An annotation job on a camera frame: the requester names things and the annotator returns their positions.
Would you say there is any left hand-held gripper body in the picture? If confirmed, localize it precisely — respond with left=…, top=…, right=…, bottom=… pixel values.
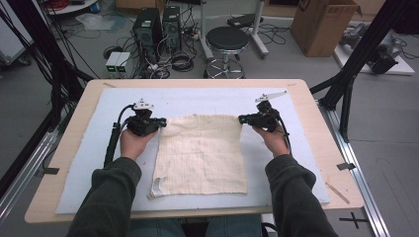
left=126, top=98, right=158, bottom=137

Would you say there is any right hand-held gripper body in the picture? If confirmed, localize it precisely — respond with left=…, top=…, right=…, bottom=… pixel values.
left=250, top=91, right=288, bottom=133

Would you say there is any cream cotton cloth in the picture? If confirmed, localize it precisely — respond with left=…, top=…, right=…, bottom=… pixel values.
left=147, top=114, right=249, bottom=199

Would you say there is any person's left hand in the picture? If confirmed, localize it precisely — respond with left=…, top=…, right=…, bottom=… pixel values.
left=119, top=127, right=159, bottom=162

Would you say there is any person's right hand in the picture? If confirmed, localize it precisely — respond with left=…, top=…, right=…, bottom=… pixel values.
left=252, top=126, right=292, bottom=159

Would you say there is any white foam table mat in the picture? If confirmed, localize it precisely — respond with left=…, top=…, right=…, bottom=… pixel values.
left=55, top=86, right=331, bottom=215

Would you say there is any small white power unit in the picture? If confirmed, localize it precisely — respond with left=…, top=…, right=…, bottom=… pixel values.
left=105, top=51, right=122, bottom=74
left=115, top=51, right=132, bottom=74

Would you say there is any black round stool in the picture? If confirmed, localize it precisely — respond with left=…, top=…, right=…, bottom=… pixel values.
left=203, top=26, right=251, bottom=80

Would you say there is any white stand leg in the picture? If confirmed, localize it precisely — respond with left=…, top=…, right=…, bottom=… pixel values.
left=199, top=0, right=215, bottom=62
left=251, top=0, right=270, bottom=59

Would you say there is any black computer tower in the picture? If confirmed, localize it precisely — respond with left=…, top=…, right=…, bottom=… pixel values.
left=131, top=7, right=163, bottom=56
left=161, top=5, right=183, bottom=51

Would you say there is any black tape strip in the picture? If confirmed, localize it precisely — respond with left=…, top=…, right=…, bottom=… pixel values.
left=35, top=167, right=60, bottom=176
left=336, top=161, right=357, bottom=172

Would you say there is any thin wooden stick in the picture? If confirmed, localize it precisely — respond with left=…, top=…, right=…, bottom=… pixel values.
left=325, top=182, right=351, bottom=205

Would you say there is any person's left leg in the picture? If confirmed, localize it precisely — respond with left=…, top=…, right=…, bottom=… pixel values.
left=126, top=217, right=188, bottom=237

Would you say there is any person's leg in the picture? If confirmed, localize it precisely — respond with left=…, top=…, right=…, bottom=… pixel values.
left=126, top=217, right=188, bottom=237
left=205, top=214, right=264, bottom=237

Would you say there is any person's right leg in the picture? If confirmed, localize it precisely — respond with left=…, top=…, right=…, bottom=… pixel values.
left=205, top=214, right=264, bottom=237

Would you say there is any brown cardboard box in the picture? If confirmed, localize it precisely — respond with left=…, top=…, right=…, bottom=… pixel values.
left=290, top=0, right=362, bottom=58

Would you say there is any white board with grey machine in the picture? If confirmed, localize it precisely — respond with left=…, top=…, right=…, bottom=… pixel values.
left=333, top=22, right=416, bottom=77

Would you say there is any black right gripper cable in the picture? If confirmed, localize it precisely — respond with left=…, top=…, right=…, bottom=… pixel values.
left=277, top=118, right=293, bottom=156

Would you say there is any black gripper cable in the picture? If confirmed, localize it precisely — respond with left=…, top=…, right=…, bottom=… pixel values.
left=103, top=104, right=136, bottom=168
left=277, top=118, right=293, bottom=156

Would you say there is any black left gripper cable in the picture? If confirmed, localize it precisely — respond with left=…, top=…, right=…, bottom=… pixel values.
left=103, top=104, right=136, bottom=168

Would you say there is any coiled black cable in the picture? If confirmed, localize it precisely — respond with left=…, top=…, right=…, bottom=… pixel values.
left=170, top=49, right=196, bottom=73

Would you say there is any aluminium rail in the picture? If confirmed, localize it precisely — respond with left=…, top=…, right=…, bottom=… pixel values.
left=317, top=98, right=392, bottom=237
left=0, top=129, right=59, bottom=226

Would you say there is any black metal frame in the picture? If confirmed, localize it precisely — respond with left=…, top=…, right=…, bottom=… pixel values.
left=0, top=0, right=95, bottom=132
left=309, top=0, right=409, bottom=143

